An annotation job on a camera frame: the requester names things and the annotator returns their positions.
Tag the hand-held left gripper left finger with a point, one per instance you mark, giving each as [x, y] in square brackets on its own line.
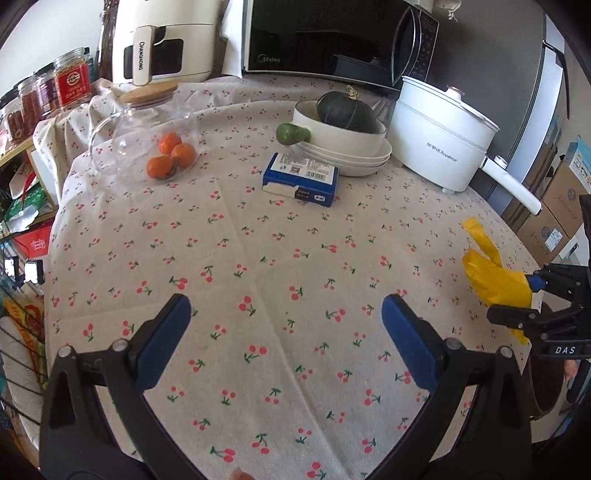
[166, 341]

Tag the glass jar with wooden lid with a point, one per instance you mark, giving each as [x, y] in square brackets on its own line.
[134, 134]

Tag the yellow cloth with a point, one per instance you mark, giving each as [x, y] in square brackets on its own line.
[494, 281]

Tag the blue barcode box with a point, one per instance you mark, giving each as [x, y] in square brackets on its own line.
[300, 177]

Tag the dried branches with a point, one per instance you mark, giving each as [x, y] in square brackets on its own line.
[107, 37]

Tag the person's left hand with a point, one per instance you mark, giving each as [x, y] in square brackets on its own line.
[242, 475]

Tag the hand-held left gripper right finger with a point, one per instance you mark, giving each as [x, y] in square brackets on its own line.
[411, 341]

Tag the green avocado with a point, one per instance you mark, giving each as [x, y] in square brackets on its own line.
[291, 134]

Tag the bamboo teapot lid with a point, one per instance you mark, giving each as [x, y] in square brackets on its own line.
[150, 94]

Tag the dark green squash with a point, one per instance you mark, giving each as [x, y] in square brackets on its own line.
[346, 110]

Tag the brown cardboard box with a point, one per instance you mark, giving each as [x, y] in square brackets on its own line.
[554, 210]

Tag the tangerine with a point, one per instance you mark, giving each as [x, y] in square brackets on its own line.
[160, 167]
[184, 155]
[168, 143]

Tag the green packet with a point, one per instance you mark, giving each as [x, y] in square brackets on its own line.
[27, 207]

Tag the blue printed carton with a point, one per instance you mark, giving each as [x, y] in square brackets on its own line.
[581, 161]

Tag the white bowl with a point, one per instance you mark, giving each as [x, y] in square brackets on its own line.
[332, 135]

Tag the white air fryer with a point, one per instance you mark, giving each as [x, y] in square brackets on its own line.
[175, 27]

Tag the red packets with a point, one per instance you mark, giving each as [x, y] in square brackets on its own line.
[37, 241]

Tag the white electric pot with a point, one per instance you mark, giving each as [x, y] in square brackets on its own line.
[434, 152]

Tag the white plate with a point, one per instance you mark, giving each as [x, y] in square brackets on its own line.
[369, 170]
[385, 146]
[381, 159]

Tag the person's right hand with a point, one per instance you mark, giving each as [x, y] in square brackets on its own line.
[572, 369]

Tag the glass jar of red fruit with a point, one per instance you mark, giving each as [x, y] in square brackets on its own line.
[45, 90]
[11, 124]
[27, 104]

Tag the red label glass jar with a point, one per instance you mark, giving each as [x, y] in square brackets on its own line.
[71, 81]

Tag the black microwave oven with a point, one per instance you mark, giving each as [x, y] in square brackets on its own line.
[323, 32]

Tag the grey refrigerator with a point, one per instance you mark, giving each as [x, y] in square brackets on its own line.
[521, 64]

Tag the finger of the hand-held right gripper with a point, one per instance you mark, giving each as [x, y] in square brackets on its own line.
[517, 316]
[561, 279]

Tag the brown round bin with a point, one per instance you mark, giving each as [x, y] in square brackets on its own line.
[547, 387]

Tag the cherry print tablecloth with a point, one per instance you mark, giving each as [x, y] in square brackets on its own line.
[277, 277]

